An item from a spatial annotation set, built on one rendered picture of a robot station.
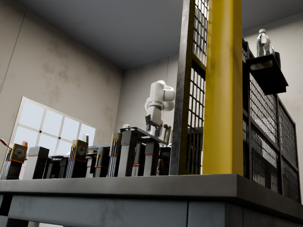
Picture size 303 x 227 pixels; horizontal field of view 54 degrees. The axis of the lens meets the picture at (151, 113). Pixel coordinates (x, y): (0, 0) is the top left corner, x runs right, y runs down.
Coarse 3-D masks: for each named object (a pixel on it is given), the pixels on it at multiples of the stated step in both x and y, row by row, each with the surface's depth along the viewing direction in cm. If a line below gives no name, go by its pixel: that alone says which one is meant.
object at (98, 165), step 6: (102, 150) 164; (108, 150) 167; (102, 156) 163; (108, 156) 166; (96, 162) 163; (102, 162) 162; (108, 162) 165; (96, 168) 161; (102, 168) 162; (108, 168) 165; (96, 174) 161; (102, 174) 161
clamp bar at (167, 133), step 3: (165, 126) 186; (165, 129) 189; (168, 129) 187; (165, 132) 188; (168, 132) 186; (165, 135) 188; (168, 135) 185; (165, 138) 186; (168, 138) 185; (165, 141) 185; (168, 141) 184; (162, 144) 184
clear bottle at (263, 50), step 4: (260, 32) 156; (264, 32) 155; (260, 36) 153; (264, 36) 152; (260, 40) 152; (264, 40) 151; (268, 40) 152; (260, 44) 151; (264, 44) 150; (268, 44) 151; (260, 48) 150; (264, 48) 149; (268, 48) 150; (260, 52) 149; (264, 52) 148; (268, 52) 149
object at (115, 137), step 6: (114, 138) 155; (120, 138) 154; (114, 144) 153; (120, 144) 154; (114, 150) 152; (120, 150) 153; (114, 156) 152; (114, 162) 149; (114, 168) 149; (108, 174) 148; (114, 174) 148
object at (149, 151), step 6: (150, 144) 144; (156, 144) 144; (150, 150) 142; (156, 150) 144; (150, 156) 142; (156, 156) 143; (150, 162) 140; (156, 162) 143; (144, 168) 141; (150, 168) 139; (144, 174) 140; (150, 174) 138
